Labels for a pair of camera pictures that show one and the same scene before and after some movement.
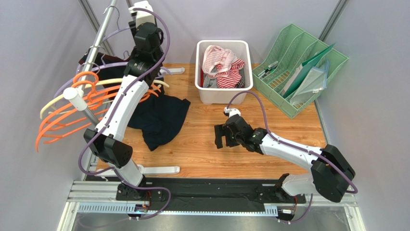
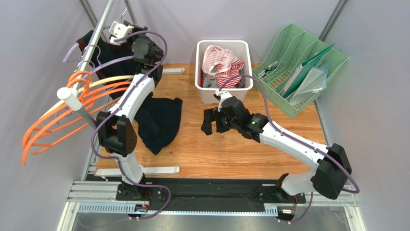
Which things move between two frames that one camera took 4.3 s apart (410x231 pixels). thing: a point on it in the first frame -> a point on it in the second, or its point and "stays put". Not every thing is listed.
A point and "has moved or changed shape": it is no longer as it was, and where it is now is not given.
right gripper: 224,135 -> 219,119
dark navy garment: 159,116 has moved or changed shape
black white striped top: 241,84 stays put
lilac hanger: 119,30 -> 76,44
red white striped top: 224,65 stays put
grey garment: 209,83 stays put
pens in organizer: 268,70 stays put
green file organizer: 295,71 stays put
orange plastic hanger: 76,134 -> 61,122
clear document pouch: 315,81 stays put
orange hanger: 85,99 -> 57,110
